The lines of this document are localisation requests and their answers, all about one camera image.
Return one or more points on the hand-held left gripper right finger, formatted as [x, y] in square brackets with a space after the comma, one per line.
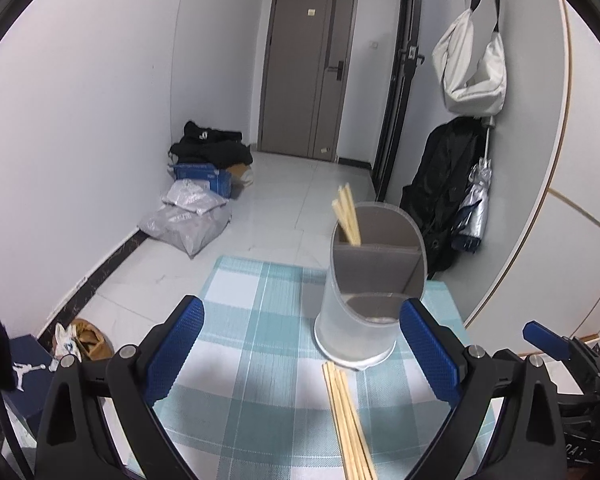
[430, 350]

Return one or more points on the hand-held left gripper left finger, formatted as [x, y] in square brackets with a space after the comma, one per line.
[175, 345]

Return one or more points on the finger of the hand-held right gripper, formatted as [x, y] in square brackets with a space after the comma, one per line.
[545, 335]

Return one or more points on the white utensil holder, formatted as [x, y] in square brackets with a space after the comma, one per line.
[345, 330]

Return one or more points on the slim wooden chopstick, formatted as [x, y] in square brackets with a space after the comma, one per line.
[345, 420]
[338, 420]
[358, 420]
[351, 420]
[348, 216]
[342, 221]
[354, 215]

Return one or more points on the white shoulder bag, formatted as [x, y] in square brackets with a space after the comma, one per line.
[470, 75]

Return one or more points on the brown paper bag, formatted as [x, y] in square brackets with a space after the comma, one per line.
[92, 340]

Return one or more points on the blue plaid placemat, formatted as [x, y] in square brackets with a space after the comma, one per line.
[260, 310]

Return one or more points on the white crumpled bag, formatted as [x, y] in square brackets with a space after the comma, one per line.
[66, 342]

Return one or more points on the grey plastic parcel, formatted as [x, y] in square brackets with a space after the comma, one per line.
[185, 232]

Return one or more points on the silver folding umbrella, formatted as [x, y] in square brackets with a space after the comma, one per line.
[475, 210]

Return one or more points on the dark blue shoe box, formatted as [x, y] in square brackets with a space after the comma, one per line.
[30, 350]

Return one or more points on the white plastic parcel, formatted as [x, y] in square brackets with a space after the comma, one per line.
[190, 195]

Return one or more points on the black backpack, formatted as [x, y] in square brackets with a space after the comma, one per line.
[440, 185]

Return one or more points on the blue cardboard box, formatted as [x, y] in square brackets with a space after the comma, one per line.
[202, 175]

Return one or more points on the brown cardboard box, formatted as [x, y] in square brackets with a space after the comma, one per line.
[240, 172]

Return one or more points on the pile of black clothes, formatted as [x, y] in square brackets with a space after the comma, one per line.
[205, 150]

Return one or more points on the white wardrobe with gold trim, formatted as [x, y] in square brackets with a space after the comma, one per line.
[590, 135]

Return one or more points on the black framed door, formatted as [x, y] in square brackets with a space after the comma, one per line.
[395, 110]

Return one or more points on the grey entrance door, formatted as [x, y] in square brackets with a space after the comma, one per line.
[290, 85]

